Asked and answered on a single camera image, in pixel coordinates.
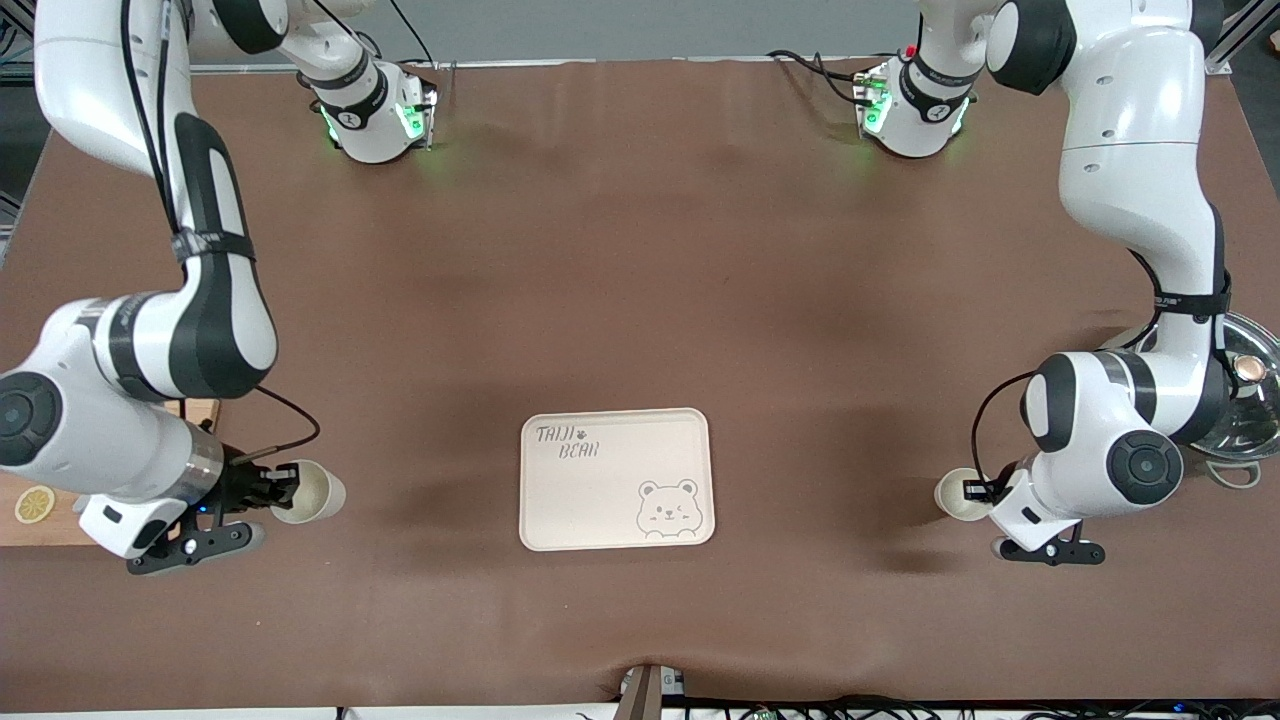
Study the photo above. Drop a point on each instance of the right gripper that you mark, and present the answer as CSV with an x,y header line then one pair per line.
x,y
240,487

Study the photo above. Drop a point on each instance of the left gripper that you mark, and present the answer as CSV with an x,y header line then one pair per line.
x,y
981,491

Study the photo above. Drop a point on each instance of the white paper cup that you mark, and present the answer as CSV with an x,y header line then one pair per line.
x,y
322,495
950,498

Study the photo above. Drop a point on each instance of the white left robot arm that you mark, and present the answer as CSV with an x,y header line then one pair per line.
x,y
1130,150

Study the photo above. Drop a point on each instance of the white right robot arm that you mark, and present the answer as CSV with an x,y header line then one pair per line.
x,y
210,330

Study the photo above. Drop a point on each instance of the wooden cutting board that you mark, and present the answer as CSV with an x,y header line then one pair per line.
x,y
45,533

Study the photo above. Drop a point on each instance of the lemon slice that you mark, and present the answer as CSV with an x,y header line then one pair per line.
x,y
35,504

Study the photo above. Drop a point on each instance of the glass pot lid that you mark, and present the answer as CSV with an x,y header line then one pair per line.
x,y
1255,420

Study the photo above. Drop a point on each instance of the white bear print tray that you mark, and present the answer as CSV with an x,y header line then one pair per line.
x,y
600,500

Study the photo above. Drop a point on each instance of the brown table mat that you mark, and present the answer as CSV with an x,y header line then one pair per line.
x,y
640,250

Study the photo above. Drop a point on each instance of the metal table edge bracket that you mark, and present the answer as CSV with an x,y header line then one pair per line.
x,y
645,695

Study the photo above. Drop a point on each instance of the aluminium frame profile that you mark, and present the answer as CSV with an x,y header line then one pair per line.
x,y
1240,35

